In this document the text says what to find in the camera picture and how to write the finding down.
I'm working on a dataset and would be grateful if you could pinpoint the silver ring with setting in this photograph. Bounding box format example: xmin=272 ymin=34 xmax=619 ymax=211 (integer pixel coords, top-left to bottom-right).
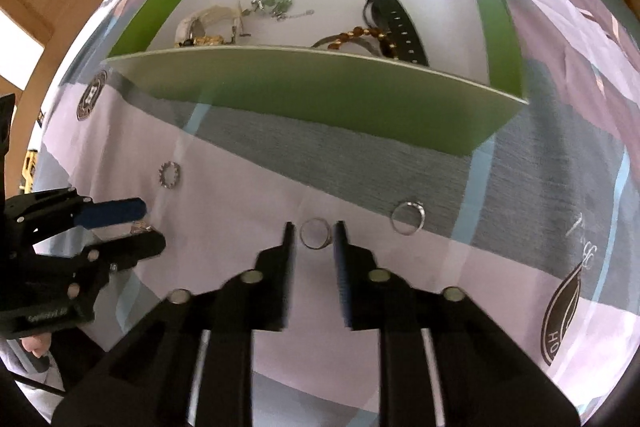
xmin=390 ymin=201 xmax=428 ymax=236

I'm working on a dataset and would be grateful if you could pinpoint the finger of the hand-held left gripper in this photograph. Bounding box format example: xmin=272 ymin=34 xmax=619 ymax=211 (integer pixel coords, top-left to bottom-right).
xmin=75 ymin=198 xmax=147 ymax=230
xmin=82 ymin=231 xmax=167 ymax=274

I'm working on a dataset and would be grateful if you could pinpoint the white wristwatch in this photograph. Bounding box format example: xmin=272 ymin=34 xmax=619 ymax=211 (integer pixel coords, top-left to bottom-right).
xmin=175 ymin=4 xmax=249 ymax=48

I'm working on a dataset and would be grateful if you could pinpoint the silver beaded ring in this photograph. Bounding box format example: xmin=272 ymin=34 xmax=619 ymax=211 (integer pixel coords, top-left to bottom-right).
xmin=157 ymin=162 xmax=182 ymax=190

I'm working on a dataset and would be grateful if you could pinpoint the person's left hand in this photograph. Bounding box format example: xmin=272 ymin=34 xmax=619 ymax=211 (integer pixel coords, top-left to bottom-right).
xmin=20 ymin=333 xmax=53 ymax=359

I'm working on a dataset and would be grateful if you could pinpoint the green cardboard box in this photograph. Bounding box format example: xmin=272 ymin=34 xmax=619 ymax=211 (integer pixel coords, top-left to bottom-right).
xmin=106 ymin=0 xmax=531 ymax=156

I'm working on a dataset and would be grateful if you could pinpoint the black wristwatch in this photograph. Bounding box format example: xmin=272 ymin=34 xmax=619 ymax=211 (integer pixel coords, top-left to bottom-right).
xmin=362 ymin=0 xmax=431 ymax=68

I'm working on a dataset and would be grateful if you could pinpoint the printed striped bed sheet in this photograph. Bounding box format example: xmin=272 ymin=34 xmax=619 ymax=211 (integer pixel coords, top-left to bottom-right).
xmin=35 ymin=0 xmax=640 ymax=423

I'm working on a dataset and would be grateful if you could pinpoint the black and gold bead bracelet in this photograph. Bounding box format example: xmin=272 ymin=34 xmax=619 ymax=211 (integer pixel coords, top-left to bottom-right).
xmin=175 ymin=34 xmax=236 ymax=49

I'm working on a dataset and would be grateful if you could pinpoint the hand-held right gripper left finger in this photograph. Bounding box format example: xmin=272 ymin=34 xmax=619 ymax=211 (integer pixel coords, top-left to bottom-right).
xmin=52 ymin=222 xmax=297 ymax=427

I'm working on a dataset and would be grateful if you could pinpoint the brown bead bracelet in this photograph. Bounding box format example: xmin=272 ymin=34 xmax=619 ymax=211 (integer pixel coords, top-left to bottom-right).
xmin=310 ymin=26 xmax=401 ymax=60

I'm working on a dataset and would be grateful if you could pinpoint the plain silver ring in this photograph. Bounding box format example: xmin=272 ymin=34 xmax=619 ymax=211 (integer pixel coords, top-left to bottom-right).
xmin=300 ymin=217 xmax=333 ymax=250

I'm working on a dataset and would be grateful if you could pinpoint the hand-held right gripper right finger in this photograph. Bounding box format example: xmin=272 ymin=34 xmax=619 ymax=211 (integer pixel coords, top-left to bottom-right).
xmin=332 ymin=221 xmax=583 ymax=427

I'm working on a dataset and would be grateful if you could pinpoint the jade and silver pendant chain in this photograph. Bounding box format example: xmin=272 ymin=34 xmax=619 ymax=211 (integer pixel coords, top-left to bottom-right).
xmin=239 ymin=0 xmax=316 ymax=22

